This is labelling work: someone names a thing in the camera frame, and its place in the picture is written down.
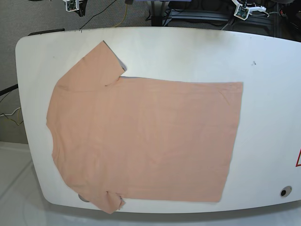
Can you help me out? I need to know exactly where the peach orange T-shirt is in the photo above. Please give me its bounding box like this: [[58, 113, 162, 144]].
[[47, 42, 243, 213]]

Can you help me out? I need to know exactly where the black bar table edge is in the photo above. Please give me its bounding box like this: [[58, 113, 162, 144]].
[[28, 28, 65, 36]]

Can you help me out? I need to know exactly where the black table leg left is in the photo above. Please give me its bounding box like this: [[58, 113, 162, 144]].
[[0, 84, 18, 96]]

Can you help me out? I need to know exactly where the red triangle sticker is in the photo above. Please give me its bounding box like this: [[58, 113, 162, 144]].
[[295, 150, 301, 167]]

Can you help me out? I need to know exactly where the right table grommet hole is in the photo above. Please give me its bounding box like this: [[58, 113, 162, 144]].
[[280, 186, 292, 198]]

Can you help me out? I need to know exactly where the black cable on carpet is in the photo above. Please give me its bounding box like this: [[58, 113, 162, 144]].
[[79, 0, 118, 31]]

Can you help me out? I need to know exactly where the black metal equipment frame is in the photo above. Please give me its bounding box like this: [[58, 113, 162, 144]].
[[146, 0, 301, 42]]

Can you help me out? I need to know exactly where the white cable on floor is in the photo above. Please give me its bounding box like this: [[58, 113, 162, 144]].
[[0, 107, 22, 118]]

